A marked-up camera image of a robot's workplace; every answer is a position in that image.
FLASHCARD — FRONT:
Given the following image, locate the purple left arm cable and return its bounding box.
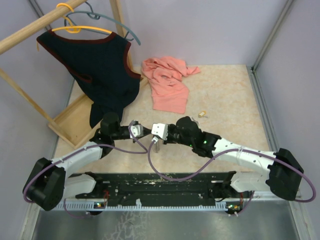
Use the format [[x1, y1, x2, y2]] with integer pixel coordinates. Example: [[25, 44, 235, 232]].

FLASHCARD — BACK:
[[21, 122, 150, 219]]

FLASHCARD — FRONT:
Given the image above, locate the wooden clothes rack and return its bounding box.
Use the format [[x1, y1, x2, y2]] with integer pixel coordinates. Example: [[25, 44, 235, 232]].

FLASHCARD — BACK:
[[0, 0, 149, 151]]

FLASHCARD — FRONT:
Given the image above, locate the yellow clothes hanger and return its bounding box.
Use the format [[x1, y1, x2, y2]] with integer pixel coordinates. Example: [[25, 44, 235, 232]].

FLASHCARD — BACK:
[[36, 2, 113, 52]]

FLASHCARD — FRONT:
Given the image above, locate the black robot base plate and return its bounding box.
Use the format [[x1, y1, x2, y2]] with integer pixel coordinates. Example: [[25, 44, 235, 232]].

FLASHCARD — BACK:
[[76, 171, 252, 207]]

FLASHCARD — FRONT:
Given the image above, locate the pink cloth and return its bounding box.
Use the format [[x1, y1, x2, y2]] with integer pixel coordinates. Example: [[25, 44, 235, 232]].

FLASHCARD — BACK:
[[141, 56, 201, 114]]

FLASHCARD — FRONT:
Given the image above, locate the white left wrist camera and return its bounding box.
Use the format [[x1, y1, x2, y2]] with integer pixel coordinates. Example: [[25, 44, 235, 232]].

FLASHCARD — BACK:
[[128, 120, 144, 138]]

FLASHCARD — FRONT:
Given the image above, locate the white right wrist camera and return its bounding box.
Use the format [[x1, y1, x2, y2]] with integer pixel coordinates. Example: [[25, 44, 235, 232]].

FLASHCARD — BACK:
[[151, 123, 169, 144]]

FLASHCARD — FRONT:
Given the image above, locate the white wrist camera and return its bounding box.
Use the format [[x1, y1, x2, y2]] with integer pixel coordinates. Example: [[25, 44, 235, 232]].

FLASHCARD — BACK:
[[128, 120, 144, 138], [151, 123, 169, 144]]

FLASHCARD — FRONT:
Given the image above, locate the yellow key tag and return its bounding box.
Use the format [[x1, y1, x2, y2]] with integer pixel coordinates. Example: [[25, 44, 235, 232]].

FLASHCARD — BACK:
[[198, 111, 208, 118]]

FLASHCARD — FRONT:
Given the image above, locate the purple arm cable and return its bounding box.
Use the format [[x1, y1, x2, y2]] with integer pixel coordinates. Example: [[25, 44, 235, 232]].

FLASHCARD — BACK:
[[21, 122, 150, 219], [147, 141, 317, 216]]

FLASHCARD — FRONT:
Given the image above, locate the grey-blue clothes hanger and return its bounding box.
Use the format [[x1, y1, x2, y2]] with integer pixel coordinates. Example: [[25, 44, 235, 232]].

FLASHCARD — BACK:
[[63, 0, 142, 46]]

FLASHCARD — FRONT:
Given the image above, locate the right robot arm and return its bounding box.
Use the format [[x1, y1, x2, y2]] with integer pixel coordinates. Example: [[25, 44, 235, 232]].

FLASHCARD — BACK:
[[165, 116, 304, 201]]

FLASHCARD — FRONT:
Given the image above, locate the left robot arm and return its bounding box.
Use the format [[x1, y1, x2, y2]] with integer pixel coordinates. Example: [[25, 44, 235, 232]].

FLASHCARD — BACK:
[[22, 112, 152, 211]]

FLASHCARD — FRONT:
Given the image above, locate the dark navy vest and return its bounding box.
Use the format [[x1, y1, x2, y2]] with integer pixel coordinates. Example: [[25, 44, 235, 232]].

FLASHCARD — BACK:
[[36, 30, 141, 128]]

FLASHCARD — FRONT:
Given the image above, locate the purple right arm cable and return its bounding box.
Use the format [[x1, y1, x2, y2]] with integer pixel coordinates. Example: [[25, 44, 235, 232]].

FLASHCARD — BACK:
[[147, 141, 317, 216]]

